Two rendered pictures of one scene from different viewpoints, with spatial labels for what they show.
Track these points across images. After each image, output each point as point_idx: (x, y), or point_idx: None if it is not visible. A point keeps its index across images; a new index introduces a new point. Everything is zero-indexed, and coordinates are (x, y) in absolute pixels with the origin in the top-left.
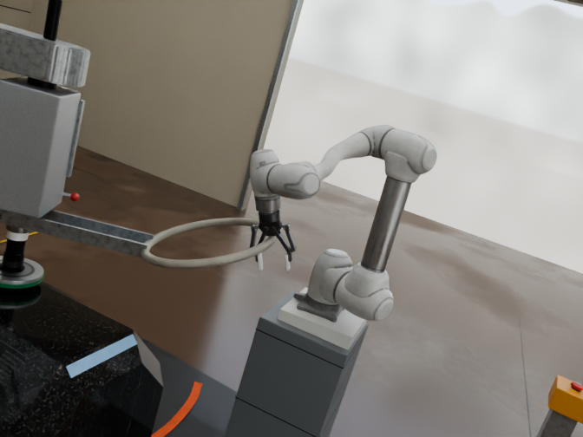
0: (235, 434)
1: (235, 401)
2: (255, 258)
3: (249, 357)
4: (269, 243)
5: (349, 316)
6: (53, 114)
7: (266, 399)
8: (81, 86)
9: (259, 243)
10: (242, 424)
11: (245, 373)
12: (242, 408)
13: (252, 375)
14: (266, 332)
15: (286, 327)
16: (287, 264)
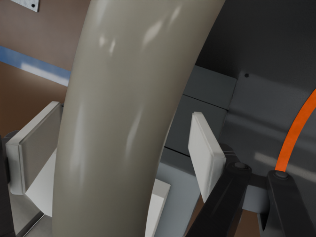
0: (220, 89)
1: (227, 107)
2: (233, 152)
3: (216, 136)
4: (72, 75)
5: (45, 213)
6: None
7: (184, 102)
8: None
9: (219, 211)
10: (213, 93)
11: (219, 124)
12: (216, 101)
13: (208, 122)
14: (188, 157)
15: None
16: (40, 113)
